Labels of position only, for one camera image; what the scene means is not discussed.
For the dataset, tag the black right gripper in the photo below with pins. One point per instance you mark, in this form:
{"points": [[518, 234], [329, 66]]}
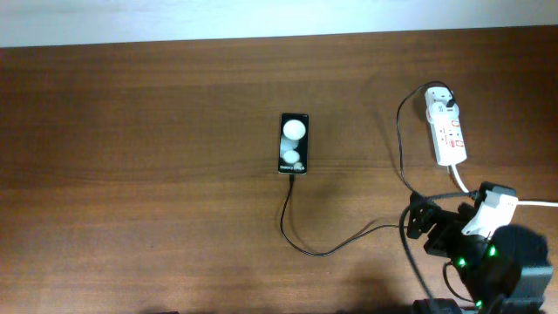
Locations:
{"points": [[448, 221]]}

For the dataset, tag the black Samsung Galaxy smartphone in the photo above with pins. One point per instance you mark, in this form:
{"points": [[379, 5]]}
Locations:
{"points": [[294, 143]]}

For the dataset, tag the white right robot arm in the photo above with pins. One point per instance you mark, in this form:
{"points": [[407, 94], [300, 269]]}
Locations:
{"points": [[504, 267]]}

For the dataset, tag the black USB charger plug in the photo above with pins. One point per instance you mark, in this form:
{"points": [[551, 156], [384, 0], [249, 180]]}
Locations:
{"points": [[450, 103]]}

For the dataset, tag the white power strip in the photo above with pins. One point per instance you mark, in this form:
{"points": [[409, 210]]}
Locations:
{"points": [[447, 136]]}

